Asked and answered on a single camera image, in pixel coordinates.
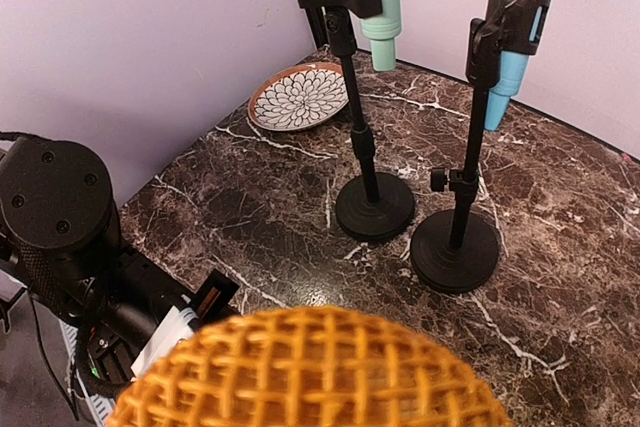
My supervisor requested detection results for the blue microphone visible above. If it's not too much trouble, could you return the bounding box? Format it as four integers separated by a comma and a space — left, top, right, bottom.
485, 0, 551, 131

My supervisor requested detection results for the black stand of mint microphone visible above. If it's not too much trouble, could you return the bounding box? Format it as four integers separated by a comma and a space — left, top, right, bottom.
315, 0, 415, 243

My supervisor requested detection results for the flower pattern ceramic plate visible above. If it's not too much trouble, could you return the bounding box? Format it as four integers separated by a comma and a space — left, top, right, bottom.
248, 62, 348, 132

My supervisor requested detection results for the white slotted cable duct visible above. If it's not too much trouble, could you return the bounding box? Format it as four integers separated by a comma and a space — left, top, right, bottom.
59, 320, 119, 426

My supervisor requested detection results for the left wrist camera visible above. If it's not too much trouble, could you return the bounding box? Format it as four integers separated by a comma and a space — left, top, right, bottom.
131, 269, 239, 380

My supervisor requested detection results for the orange microphone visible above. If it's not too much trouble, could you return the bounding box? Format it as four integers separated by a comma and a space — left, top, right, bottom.
107, 306, 510, 426

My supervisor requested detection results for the black stand of blue microphone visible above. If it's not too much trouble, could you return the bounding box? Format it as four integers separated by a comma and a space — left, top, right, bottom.
409, 0, 553, 294

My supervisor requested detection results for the mint green microphone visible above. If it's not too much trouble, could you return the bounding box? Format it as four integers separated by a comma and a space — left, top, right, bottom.
358, 0, 402, 72

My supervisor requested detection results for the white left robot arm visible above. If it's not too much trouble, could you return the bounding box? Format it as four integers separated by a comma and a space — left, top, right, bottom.
1, 132, 192, 399

